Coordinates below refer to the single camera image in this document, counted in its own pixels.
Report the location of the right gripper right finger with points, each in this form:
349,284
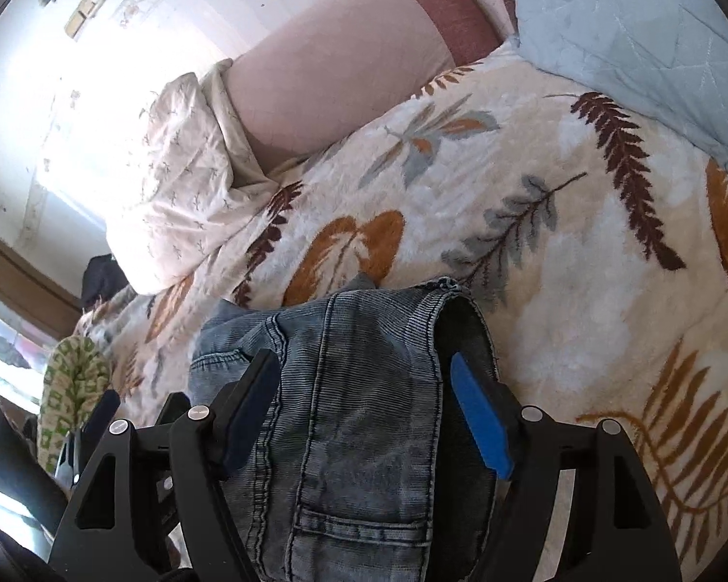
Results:
575,502

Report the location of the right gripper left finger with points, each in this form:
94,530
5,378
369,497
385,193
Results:
207,445

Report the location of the blue denim jeans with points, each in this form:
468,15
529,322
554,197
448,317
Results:
364,468

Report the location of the green white rolled quilt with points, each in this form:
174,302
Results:
76,376

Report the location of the black garment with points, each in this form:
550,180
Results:
102,279

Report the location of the leaf pattern bed blanket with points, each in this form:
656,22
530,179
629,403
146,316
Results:
594,239

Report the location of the white patterned pillow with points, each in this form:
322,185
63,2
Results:
169,172

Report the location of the pink round bolster cushion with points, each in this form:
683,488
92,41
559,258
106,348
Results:
343,63

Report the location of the light blue quilted pillow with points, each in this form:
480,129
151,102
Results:
665,59

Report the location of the brown wooden window frame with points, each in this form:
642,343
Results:
35,297

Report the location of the beige wall switch panel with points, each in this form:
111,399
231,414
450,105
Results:
86,10

